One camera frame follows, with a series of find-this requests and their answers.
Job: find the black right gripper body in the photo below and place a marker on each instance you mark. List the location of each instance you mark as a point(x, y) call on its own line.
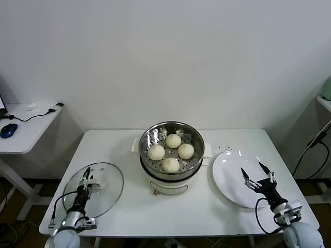
point(270, 192)

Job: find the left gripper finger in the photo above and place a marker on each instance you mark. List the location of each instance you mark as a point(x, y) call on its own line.
point(83, 183)
point(88, 174)

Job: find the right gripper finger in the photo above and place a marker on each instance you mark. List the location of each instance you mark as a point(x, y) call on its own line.
point(265, 169)
point(246, 177)

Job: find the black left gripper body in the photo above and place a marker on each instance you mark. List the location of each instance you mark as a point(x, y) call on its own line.
point(81, 199)

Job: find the white steamed baozi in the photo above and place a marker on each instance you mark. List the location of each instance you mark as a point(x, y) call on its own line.
point(170, 165)
point(173, 141)
point(186, 151)
point(157, 152)

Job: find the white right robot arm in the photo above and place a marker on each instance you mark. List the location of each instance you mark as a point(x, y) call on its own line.
point(302, 235)

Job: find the stainless steel steamer basket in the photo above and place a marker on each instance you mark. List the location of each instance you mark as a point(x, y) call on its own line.
point(168, 176)

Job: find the white round plate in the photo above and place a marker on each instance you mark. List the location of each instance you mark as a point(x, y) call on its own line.
point(227, 168)

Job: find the white side desk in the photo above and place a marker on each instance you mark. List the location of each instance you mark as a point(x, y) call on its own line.
point(28, 131)

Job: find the small black adapter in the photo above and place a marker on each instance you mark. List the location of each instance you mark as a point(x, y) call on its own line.
point(59, 104)

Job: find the small white crumpled tissue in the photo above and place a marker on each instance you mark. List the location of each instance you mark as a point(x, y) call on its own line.
point(32, 106)

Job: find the white shelf board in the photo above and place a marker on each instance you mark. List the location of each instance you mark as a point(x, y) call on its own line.
point(325, 102)

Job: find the blue computer mouse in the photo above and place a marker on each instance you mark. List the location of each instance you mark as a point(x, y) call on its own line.
point(9, 130)

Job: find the white floor power strip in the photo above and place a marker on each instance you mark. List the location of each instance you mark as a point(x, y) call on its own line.
point(172, 243)

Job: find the pale green container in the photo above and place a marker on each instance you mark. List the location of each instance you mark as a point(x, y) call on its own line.
point(327, 89)

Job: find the black laptop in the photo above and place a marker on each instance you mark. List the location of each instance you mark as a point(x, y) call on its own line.
point(2, 104)

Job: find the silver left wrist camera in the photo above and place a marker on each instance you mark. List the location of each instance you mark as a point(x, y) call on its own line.
point(87, 222)

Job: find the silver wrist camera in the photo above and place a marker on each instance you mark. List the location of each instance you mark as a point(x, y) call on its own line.
point(87, 222)
point(293, 208)

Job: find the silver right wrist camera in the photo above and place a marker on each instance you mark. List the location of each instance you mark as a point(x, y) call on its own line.
point(293, 208)

